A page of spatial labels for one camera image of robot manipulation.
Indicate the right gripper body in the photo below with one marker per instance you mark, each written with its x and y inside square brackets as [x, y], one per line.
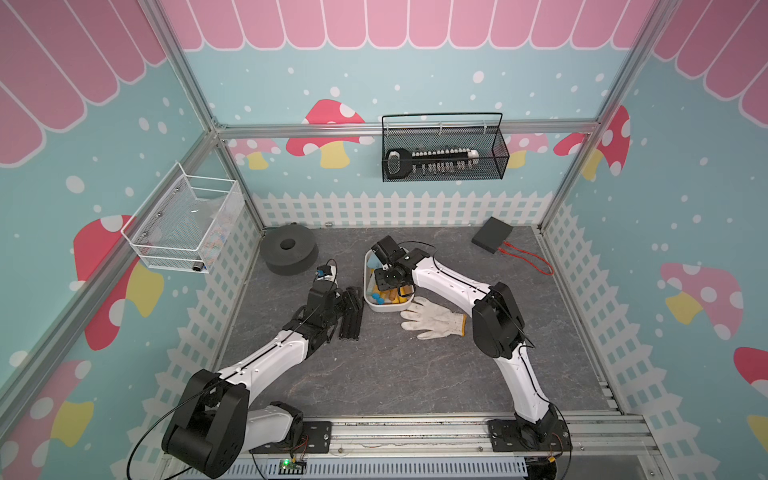
[385, 280]

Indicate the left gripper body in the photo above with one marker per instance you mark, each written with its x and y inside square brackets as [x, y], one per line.
[331, 317]

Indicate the white plastic storage box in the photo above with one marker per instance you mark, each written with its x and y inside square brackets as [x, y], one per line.
[370, 284]

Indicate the light blue trowel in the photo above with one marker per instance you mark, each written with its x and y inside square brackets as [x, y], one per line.
[372, 262]

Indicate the yellow shovel yellow handle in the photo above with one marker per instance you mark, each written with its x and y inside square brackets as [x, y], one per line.
[393, 296]

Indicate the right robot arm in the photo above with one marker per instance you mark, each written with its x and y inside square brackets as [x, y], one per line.
[445, 301]

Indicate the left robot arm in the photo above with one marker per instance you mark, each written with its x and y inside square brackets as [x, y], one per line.
[214, 422]

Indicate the black box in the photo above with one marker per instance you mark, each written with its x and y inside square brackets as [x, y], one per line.
[491, 236]

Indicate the white work glove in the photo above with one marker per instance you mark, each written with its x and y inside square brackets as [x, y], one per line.
[432, 321]

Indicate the grey filament spool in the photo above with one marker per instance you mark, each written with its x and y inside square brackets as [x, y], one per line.
[289, 250]

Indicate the black socket holder tool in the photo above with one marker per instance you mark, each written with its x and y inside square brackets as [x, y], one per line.
[400, 163]

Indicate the green circuit board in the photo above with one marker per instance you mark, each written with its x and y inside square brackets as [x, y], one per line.
[292, 467]

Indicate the black aluminium rail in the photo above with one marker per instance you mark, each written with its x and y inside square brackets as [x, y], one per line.
[353, 305]

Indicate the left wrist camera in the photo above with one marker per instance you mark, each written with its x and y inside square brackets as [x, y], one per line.
[326, 272]

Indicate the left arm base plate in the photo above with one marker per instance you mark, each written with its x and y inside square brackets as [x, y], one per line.
[304, 437]

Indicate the black wire mesh basket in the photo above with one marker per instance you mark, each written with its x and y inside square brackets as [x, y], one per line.
[481, 131]

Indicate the white wire mesh basket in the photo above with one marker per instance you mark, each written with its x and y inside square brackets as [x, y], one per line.
[186, 223]

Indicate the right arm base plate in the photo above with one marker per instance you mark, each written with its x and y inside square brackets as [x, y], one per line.
[513, 436]

